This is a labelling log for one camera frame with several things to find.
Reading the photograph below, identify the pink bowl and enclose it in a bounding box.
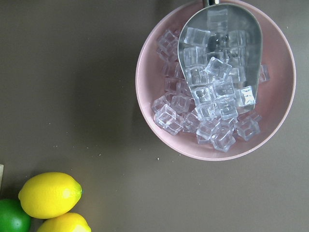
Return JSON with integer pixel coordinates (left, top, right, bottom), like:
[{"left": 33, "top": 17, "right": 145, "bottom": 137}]
[{"left": 135, "top": 0, "right": 296, "bottom": 161}]

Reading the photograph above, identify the metal ice scoop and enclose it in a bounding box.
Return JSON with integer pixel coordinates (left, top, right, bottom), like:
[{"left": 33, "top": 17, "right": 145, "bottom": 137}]
[{"left": 177, "top": 1, "right": 263, "bottom": 118}]

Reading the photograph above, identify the yellow lemon upper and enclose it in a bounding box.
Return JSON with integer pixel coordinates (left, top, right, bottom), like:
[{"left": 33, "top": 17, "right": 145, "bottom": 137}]
[{"left": 18, "top": 172, "right": 83, "bottom": 219}]

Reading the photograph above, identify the yellow lemon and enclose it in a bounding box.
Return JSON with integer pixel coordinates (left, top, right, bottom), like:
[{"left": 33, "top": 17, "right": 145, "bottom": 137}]
[
  {"left": 18, "top": 172, "right": 83, "bottom": 219},
  {"left": 37, "top": 213, "right": 92, "bottom": 232}
]

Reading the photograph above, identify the yellow lemon lower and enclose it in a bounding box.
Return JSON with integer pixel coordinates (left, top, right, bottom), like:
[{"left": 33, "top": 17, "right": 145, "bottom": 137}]
[{"left": 37, "top": 213, "right": 92, "bottom": 232}]

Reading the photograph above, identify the wooden cutting board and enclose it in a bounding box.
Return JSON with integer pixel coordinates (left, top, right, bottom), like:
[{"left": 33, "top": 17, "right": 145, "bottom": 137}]
[{"left": 0, "top": 164, "right": 4, "bottom": 189}]

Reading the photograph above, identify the green lime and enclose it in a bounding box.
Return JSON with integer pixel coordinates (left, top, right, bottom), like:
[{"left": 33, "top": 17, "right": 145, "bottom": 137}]
[{"left": 0, "top": 199, "right": 31, "bottom": 232}]

